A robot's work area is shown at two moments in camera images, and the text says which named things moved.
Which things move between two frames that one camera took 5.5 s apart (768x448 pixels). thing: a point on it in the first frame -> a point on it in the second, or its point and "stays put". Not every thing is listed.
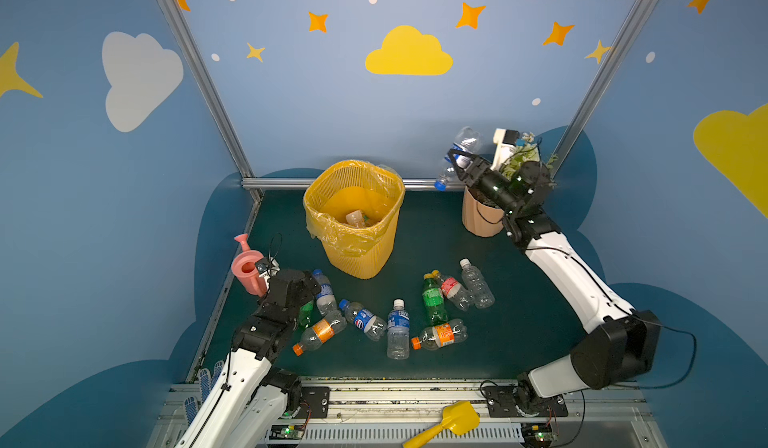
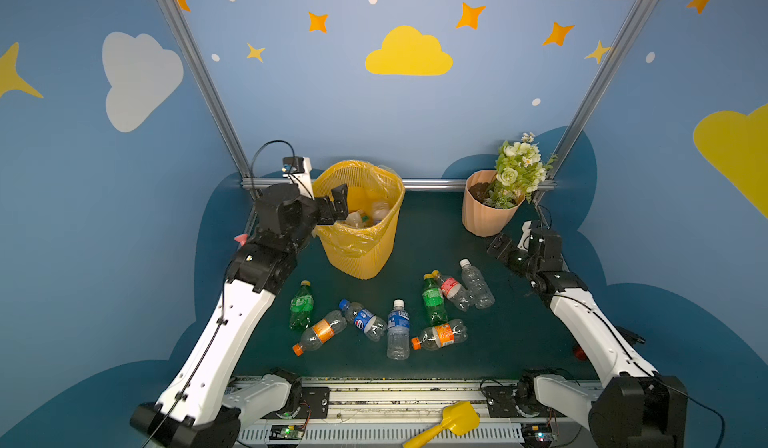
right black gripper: x=466 y=169 -> x=507 y=251
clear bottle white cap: x=476 y=284 stays put
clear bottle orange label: x=320 y=333 stays put
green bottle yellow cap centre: x=433 y=300 stays put
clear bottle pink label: x=454 y=291 stays put
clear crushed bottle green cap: x=357 y=218 stays put
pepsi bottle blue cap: x=357 y=315 stays put
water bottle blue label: x=325 y=299 -> x=380 y=211
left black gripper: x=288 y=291 -> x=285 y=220
